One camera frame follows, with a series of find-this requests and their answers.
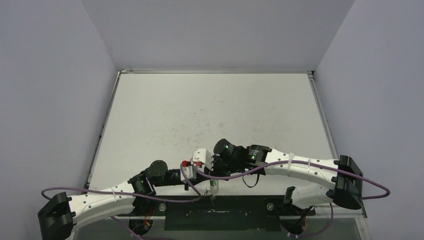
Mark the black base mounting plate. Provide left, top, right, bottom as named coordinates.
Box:
left=123, top=195, right=316, bottom=231

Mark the purple cable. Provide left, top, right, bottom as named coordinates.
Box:
left=40, top=160, right=213, bottom=240
left=193, top=159, right=392, bottom=239

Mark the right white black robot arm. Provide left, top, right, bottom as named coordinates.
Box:
left=205, top=138, right=363, bottom=215

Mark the metal key holder ring plate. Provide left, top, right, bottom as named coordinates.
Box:
left=203, top=179, right=219, bottom=201

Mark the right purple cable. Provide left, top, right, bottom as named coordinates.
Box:
left=193, top=159, right=392, bottom=239

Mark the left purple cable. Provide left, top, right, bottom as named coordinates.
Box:
left=40, top=160, right=213, bottom=240

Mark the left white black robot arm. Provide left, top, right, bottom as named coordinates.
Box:
left=37, top=160, right=205, bottom=240

